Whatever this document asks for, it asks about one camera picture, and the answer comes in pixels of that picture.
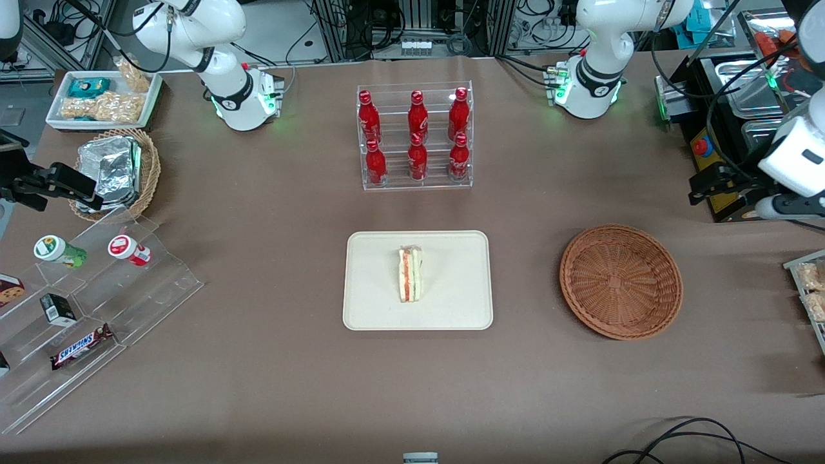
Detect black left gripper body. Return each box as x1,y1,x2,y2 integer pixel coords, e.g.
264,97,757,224
712,165,775,199

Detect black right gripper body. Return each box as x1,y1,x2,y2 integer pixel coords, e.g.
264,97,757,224
0,169,53,193

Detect triangular sandwich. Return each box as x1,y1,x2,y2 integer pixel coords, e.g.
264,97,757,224
396,244,425,304

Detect tan wicker basket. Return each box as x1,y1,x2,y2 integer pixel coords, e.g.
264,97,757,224
67,127,162,224

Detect white plastic snack tray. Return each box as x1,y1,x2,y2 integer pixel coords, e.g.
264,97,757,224
44,69,164,133

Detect grey edge tray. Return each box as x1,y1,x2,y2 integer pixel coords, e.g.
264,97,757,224
782,249,825,356

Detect round brown wicker basket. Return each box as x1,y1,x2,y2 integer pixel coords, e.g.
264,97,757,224
559,223,684,342

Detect cream rectangular tray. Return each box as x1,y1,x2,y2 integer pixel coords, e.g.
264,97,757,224
342,230,495,332

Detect silver foil packs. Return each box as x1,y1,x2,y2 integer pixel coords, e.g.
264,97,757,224
76,136,143,211

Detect steel warmer pan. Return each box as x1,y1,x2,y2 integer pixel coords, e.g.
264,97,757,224
714,59,797,121
740,118,788,162

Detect green lidded snack cup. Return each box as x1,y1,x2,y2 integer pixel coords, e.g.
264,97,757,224
33,235,88,270

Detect red lidded snack cup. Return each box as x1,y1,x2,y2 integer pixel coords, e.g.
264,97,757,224
107,235,153,267

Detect large clear nut bag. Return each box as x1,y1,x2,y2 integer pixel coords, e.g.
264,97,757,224
60,91,144,125

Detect metal knob with green light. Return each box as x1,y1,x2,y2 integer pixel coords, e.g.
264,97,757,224
654,75,688,128

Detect teal snack packet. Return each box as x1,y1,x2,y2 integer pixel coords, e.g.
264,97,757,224
67,77,112,99

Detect clear acrylic stepped stand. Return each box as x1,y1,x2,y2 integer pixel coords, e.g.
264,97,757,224
0,205,205,436

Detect small black carton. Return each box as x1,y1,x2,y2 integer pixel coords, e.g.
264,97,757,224
39,293,79,327

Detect brown cookie box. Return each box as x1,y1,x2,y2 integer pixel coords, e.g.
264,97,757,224
0,273,26,309

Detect small clear nut bag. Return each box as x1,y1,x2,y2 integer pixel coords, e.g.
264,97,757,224
113,55,153,93

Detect Snickers chocolate bar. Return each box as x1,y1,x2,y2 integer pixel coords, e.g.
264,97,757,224
50,323,116,372

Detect red food in warmer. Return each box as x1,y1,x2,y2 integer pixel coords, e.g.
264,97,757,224
753,28,803,72

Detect teal paper box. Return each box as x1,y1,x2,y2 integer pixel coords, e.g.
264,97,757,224
684,0,730,47

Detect red cola bottle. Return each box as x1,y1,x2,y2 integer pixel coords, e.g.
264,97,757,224
364,138,388,188
358,90,382,145
449,131,471,183
407,90,430,144
407,133,429,183
448,86,471,142

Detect clear acrylic bottle rack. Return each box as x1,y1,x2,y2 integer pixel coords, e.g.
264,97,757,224
356,80,475,192

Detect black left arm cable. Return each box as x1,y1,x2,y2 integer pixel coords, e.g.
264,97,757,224
650,0,803,188

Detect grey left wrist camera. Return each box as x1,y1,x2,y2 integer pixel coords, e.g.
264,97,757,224
755,192,825,220

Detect black floor cable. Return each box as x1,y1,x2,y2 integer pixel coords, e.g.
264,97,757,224
601,417,795,464

